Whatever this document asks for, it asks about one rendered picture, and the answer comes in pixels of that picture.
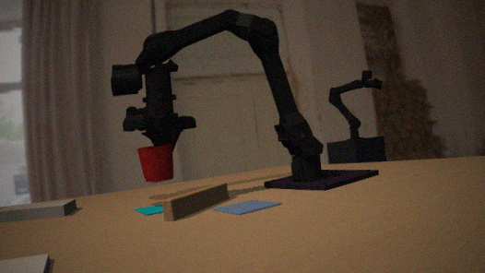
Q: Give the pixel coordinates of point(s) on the red cup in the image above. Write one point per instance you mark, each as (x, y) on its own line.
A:
(156, 163)

